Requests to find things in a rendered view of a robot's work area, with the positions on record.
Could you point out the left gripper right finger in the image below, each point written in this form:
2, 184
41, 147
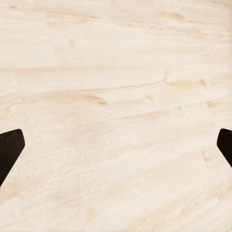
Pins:
224, 143

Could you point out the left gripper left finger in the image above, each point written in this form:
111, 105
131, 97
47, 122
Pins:
11, 145

